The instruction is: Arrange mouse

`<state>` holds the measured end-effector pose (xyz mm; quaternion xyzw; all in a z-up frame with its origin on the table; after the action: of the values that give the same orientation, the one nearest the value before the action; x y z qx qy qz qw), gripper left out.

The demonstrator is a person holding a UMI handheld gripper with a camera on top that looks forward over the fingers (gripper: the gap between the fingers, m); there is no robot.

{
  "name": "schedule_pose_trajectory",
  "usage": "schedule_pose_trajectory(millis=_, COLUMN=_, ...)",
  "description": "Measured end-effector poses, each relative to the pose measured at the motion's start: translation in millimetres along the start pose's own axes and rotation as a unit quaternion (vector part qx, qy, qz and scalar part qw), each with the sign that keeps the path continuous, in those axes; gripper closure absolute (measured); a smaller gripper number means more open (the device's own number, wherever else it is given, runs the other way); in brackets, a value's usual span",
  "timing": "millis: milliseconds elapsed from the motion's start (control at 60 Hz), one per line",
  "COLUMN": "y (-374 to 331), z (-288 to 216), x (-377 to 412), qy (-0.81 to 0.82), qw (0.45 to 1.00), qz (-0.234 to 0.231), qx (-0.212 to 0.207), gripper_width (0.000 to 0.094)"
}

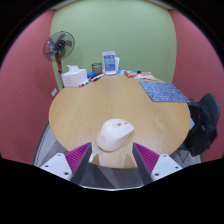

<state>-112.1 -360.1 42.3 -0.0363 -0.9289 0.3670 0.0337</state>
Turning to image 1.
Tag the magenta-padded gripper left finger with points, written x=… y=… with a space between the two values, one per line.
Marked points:
x=57 y=164

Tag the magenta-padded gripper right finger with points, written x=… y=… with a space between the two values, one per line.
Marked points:
x=165 y=165

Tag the beige computer mouse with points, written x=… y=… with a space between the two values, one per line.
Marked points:
x=113 y=135

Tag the blue patterned mouse pad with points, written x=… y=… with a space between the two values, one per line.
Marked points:
x=165 y=91

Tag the black chair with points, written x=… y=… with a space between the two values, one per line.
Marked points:
x=212 y=100

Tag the black whiteboard marker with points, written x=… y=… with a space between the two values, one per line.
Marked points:
x=97 y=77
x=84 y=83

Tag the white tissue box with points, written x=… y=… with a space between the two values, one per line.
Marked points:
x=73 y=79

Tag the orange and white snack packet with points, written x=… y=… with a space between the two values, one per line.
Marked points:
x=149 y=76

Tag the small blue box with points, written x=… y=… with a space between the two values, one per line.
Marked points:
x=90 y=74

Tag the orange snack bag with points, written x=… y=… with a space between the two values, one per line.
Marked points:
x=131 y=73

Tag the blue snack packet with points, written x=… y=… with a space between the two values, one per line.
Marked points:
x=121 y=72

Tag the dark mesh pen cup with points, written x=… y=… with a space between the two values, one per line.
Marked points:
x=96 y=69

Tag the white chair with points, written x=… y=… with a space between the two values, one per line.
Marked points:
x=117 y=63

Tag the acrylic sign stand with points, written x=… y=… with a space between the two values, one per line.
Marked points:
x=109 y=62

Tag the standing fan with red pole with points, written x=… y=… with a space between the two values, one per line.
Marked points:
x=59 y=45

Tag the white wall outlet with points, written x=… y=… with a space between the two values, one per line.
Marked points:
x=54 y=92

